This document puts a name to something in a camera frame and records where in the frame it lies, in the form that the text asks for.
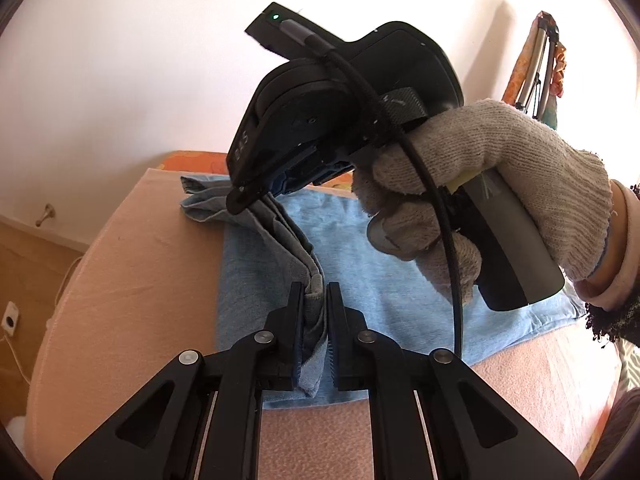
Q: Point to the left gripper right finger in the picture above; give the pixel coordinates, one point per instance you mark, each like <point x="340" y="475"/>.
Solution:
<point x="349" y="371"/>

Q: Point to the right white gloved hand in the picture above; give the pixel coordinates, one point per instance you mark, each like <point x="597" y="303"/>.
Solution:
<point x="567" y="192"/>

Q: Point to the light blue denim jeans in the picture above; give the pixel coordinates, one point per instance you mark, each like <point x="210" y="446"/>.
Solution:
<point x="312" y="238"/>

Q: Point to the white wall socket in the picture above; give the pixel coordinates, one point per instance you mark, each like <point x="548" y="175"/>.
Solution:
<point x="10" y="318"/>

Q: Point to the pink bed blanket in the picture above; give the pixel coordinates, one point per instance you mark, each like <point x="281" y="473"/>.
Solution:
<point x="147" y="289"/>

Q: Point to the orange floral bed sheet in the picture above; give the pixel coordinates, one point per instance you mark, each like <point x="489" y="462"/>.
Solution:
<point x="202" y="162"/>

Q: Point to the grey tripod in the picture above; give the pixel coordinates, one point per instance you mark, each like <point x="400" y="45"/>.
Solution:
<point x="534" y="91"/>

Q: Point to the metal door stopper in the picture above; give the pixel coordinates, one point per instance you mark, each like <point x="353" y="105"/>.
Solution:
<point x="47" y="214"/>

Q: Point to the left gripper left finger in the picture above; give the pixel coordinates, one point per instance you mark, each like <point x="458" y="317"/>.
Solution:
<point x="285" y="356"/>

